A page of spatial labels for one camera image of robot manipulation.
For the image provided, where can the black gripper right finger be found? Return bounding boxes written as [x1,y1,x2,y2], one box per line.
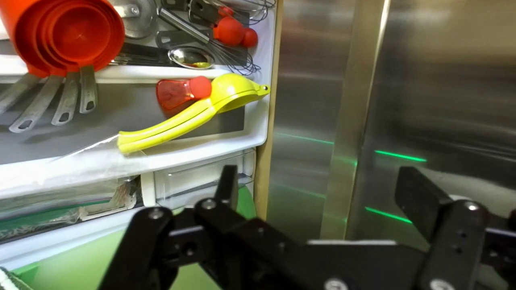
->
[394,166,451,240]

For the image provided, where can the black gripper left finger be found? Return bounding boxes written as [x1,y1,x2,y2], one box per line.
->
[214,164,238,208]

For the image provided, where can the steel top drawer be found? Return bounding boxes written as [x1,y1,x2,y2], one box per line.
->
[267,0,516,243]

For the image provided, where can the yellow citrus squeezer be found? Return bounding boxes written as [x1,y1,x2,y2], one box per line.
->
[116,72,269,155]

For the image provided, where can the red utensil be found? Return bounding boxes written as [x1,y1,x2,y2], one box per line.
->
[154,76,211,116]

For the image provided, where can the white cutlery tray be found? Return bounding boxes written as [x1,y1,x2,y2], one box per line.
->
[0,8,278,201]

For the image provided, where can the orange measuring cups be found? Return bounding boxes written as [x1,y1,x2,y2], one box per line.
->
[0,0,125,77]

